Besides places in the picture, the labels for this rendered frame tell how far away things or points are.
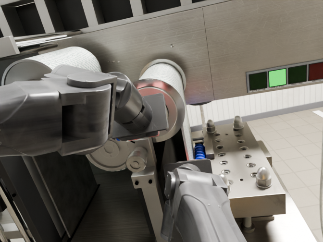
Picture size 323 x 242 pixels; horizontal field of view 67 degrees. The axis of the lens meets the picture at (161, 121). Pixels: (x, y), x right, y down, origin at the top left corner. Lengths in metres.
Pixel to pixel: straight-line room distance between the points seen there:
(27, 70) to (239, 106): 2.96
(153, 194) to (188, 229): 0.30
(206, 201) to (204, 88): 0.59
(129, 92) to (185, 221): 0.17
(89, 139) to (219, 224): 0.16
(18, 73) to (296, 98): 3.33
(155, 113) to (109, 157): 0.23
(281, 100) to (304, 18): 2.69
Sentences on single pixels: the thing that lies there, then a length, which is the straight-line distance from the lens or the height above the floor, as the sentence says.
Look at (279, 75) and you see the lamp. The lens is 0.88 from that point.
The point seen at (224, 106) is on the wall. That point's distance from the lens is 3.29.
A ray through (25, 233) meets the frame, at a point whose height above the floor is 1.06.
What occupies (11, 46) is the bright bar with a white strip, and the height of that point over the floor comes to 1.44.
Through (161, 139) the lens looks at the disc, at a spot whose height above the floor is 1.18.
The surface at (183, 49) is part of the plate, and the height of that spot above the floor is 1.33.
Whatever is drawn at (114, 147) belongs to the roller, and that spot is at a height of 1.18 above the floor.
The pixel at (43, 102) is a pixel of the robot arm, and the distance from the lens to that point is 0.24.
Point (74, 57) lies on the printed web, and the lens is 0.69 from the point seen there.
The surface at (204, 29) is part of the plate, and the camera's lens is 0.82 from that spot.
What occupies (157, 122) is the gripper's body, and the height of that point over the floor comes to 1.27.
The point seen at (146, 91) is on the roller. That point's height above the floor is 1.30.
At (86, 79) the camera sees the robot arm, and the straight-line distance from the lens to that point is 0.27.
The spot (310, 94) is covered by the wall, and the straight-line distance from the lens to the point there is 3.69.
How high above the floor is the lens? 1.42
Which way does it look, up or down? 22 degrees down
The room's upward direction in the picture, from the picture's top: 12 degrees counter-clockwise
